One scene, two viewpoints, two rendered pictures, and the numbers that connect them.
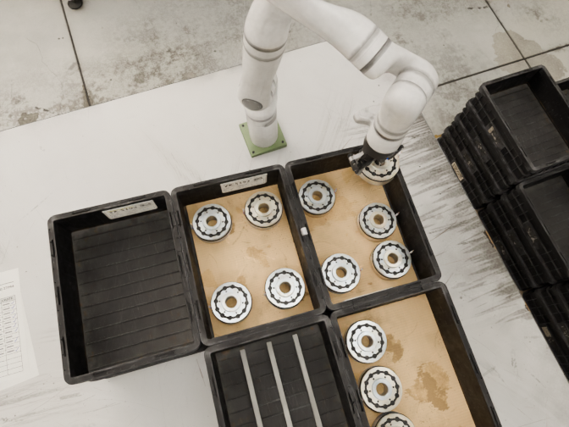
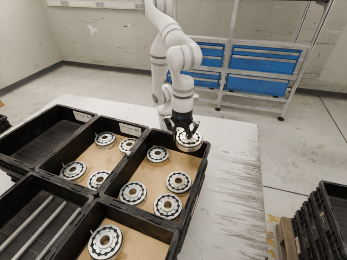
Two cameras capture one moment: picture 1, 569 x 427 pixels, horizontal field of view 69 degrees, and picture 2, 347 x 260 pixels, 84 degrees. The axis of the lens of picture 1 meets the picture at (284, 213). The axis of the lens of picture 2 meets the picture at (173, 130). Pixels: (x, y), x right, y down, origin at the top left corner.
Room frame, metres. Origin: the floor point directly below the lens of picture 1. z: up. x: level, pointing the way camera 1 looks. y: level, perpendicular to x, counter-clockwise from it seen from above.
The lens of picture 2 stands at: (0.06, -0.58, 1.50)
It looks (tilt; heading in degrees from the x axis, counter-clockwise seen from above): 39 degrees down; 47
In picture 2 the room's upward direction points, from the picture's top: straight up
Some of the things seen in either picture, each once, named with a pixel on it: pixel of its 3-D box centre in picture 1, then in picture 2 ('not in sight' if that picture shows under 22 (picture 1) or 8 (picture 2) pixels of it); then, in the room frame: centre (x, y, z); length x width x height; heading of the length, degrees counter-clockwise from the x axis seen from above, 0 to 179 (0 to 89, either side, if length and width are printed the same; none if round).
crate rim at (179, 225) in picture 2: (359, 219); (162, 167); (0.36, -0.19, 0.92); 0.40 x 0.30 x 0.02; 25
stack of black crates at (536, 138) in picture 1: (505, 143); (340, 239); (1.03, -0.89, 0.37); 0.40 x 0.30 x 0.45; 30
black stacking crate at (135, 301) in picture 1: (129, 284); (51, 139); (0.11, 0.35, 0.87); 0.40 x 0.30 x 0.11; 25
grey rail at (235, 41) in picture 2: not in sight; (229, 41); (2.13, 0.68, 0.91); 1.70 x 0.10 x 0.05; 120
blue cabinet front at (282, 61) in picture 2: not in sight; (258, 71); (2.31, 0.32, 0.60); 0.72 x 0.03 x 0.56; 120
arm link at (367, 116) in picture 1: (383, 123); (184, 96); (0.49, -0.17, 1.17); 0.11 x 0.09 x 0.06; 30
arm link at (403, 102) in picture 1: (400, 108); (180, 71); (0.47, -0.18, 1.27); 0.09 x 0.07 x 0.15; 156
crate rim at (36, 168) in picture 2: (245, 249); (99, 147); (0.24, 0.08, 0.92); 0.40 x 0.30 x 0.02; 25
